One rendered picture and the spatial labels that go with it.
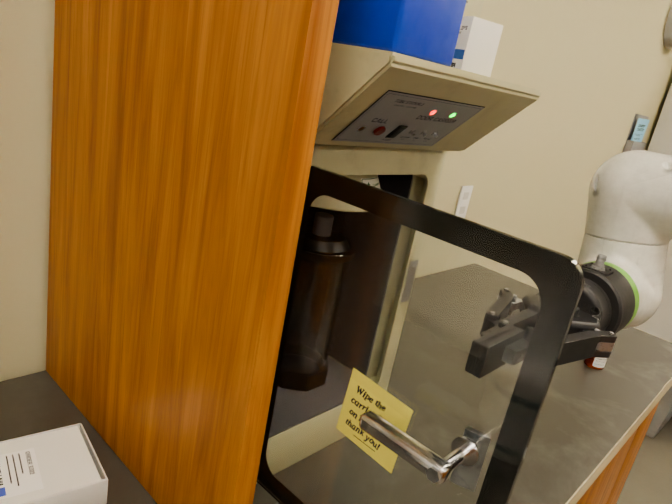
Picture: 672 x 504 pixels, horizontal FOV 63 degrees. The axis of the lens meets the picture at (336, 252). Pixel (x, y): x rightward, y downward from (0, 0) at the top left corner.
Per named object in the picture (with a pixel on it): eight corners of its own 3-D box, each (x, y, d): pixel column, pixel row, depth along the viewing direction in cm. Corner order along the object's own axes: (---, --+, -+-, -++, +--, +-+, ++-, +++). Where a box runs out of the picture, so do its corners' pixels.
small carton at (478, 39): (431, 67, 67) (443, 14, 65) (460, 74, 70) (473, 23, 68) (460, 72, 63) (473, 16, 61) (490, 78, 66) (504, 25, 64)
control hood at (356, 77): (285, 138, 57) (301, 37, 54) (449, 147, 81) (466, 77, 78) (368, 165, 50) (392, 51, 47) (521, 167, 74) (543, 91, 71)
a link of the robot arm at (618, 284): (617, 354, 67) (546, 323, 73) (652, 265, 64) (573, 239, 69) (601, 367, 63) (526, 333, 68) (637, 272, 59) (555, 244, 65)
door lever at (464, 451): (389, 414, 53) (394, 390, 52) (475, 471, 47) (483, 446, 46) (352, 433, 49) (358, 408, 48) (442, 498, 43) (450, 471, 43)
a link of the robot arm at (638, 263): (662, 330, 76) (581, 309, 83) (681, 241, 73) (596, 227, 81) (633, 355, 66) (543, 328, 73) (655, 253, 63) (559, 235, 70)
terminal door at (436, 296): (251, 470, 70) (302, 161, 58) (454, 658, 52) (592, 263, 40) (246, 472, 70) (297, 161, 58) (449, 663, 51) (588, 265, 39)
